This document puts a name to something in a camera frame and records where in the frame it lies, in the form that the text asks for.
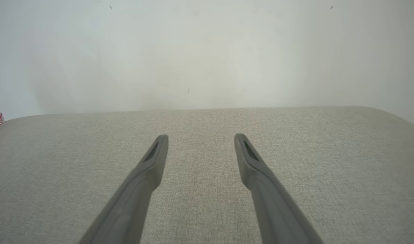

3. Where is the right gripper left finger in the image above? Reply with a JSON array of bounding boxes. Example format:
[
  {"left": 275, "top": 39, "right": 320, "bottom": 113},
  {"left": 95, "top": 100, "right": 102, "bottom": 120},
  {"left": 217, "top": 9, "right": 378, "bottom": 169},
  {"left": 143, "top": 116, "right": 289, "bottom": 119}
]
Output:
[{"left": 79, "top": 135, "right": 169, "bottom": 244}]

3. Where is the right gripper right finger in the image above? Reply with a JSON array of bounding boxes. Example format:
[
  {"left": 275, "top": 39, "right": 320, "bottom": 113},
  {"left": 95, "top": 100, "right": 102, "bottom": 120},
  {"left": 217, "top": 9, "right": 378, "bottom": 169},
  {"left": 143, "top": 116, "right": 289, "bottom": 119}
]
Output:
[{"left": 234, "top": 133, "right": 325, "bottom": 244}]

